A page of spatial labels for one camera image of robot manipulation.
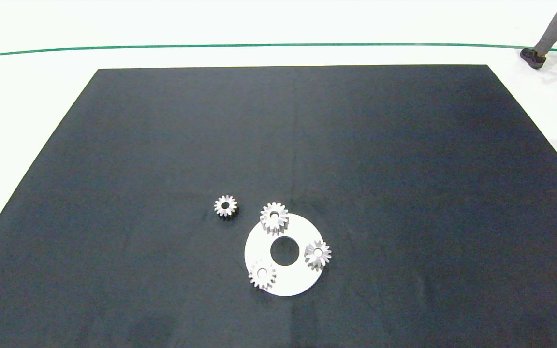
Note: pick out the large steel gear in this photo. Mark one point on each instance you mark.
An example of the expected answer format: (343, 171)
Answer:
(282, 216)

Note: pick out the small steel gear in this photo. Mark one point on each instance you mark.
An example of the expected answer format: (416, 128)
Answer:
(323, 254)
(269, 277)
(219, 207)

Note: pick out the round white plate with pins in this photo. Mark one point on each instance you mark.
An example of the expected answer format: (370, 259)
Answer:
(292, 280)

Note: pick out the dark rectangular mat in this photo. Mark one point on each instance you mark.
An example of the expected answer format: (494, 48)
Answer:
(404, 193)

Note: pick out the person's dark shoe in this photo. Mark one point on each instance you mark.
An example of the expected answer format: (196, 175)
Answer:
(532, 58)

